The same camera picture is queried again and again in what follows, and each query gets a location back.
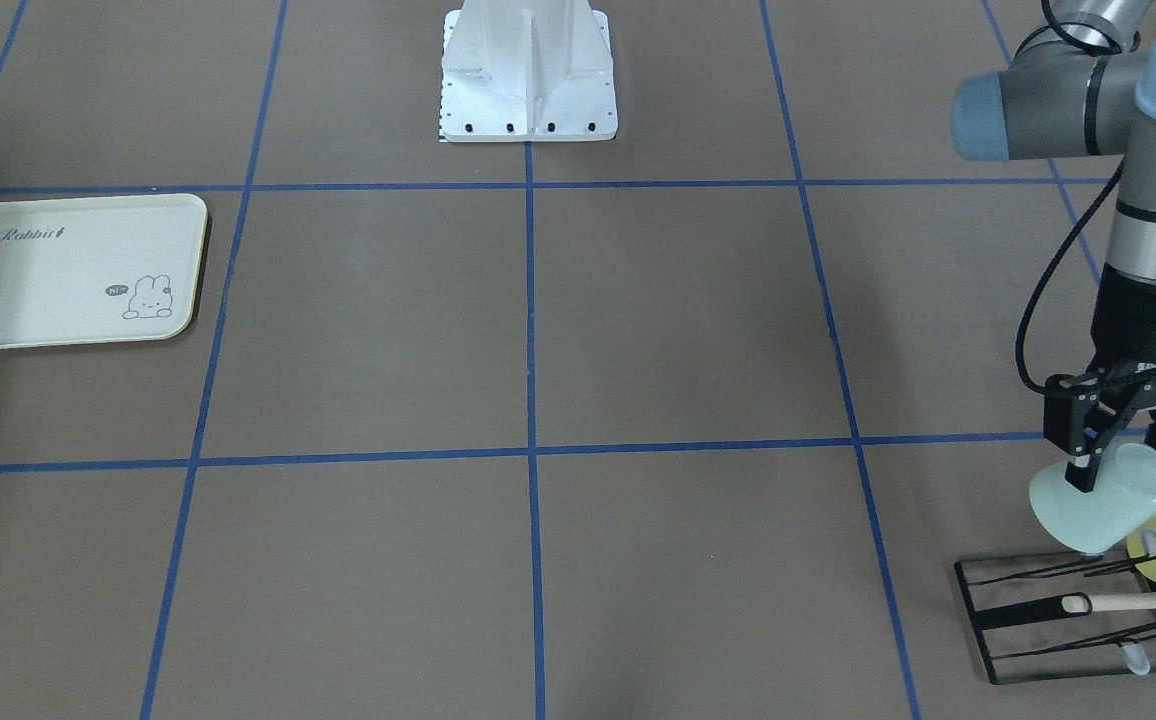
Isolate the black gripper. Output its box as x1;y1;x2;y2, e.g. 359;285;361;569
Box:
1042;268;1156;493

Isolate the pale green plastic cup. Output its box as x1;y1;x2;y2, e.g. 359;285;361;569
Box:
1029;443;1156;555

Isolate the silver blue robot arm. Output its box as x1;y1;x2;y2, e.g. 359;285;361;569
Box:
950;1;1156;493

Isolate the cream rabbit print tray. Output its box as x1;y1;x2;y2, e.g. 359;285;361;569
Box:
0;193;209;350

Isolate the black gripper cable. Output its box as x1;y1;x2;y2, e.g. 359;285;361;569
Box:
1014;170;1129;393

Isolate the black wire cup rack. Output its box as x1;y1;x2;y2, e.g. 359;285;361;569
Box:
953;536;1156;685

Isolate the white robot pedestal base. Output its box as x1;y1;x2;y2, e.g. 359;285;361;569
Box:
438;1;618;143

